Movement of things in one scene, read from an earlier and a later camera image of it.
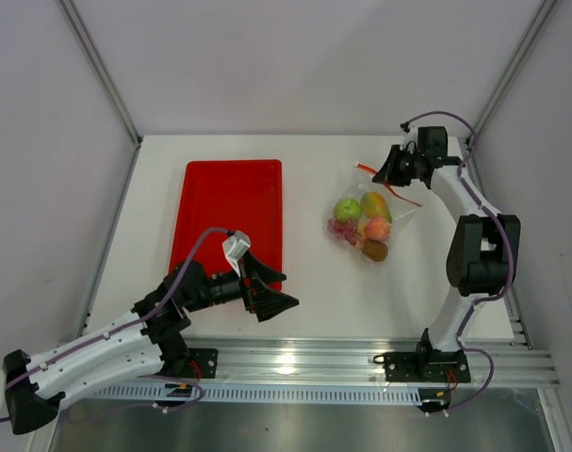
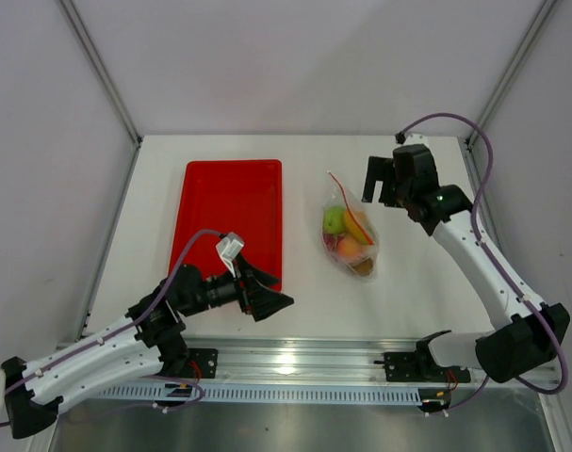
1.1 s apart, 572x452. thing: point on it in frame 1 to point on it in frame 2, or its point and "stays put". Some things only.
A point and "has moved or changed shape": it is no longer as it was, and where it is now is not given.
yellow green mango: [374, 205] to [352, 229]
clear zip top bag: [367, 216] has moved or changed shape
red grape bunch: [347, 230] to [332, 241]
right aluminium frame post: [534, 29] stays put
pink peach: [378, 229] to [350, 250]
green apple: [347, 209] to [334, 219]
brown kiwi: [375, 250] to [364, 268]
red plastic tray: [242, 195] stays put
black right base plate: [449, 366] stays put
